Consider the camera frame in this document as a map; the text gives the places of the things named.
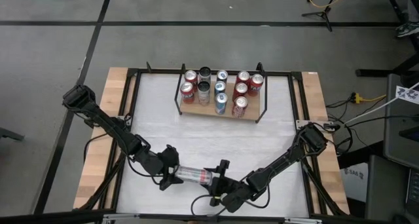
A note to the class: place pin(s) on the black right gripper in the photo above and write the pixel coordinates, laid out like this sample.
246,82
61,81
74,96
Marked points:
235,194

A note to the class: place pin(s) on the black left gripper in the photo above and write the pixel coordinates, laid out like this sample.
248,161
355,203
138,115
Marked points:
165,166

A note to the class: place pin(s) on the red Fanta strawberry can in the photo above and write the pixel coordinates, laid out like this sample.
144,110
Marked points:
187,92
190,76
256,84

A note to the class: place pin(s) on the light blue Red Bull can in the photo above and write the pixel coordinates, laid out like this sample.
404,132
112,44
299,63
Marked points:
222,76
221,104

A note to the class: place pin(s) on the red Coca-Cola can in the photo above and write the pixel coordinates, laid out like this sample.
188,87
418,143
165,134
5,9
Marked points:
240,106

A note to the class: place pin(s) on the blue silver Red Bull can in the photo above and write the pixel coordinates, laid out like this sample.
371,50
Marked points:
220,88

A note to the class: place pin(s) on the red and black soda can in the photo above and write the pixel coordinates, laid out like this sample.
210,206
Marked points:
243,77
240,90

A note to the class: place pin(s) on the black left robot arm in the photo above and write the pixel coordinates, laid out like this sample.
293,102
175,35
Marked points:
108,125

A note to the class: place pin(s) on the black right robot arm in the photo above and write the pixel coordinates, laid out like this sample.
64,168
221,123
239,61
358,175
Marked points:
284,158

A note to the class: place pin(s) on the white glossy table mat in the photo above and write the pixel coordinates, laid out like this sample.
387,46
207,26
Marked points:
229,142

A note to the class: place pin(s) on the white printed box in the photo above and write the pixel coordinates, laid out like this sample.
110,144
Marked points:
353,184

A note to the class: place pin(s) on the yellow power plug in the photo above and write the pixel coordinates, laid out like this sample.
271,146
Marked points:
357,98

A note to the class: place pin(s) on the black stand foot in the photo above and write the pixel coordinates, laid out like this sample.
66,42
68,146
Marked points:
10,134

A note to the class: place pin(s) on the dark cabinet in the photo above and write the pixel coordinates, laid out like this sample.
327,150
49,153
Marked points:
386,191

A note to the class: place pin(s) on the grey cabinet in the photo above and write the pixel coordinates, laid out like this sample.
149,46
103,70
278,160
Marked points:
397,135

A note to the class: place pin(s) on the black desk leg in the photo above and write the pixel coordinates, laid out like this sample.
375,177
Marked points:
376,72

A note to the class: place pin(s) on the black tripod stand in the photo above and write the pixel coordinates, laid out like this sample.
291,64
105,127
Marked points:
324,14

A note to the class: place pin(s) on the white printed label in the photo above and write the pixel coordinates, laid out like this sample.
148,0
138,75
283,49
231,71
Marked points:
406,93

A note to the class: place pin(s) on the person's shoe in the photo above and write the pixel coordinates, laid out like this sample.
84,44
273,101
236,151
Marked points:
407,29

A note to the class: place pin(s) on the wooden shelf with black frame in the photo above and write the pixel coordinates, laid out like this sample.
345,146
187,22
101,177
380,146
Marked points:
199,112

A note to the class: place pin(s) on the black aluminium table frame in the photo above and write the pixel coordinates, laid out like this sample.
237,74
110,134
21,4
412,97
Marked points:
157,70

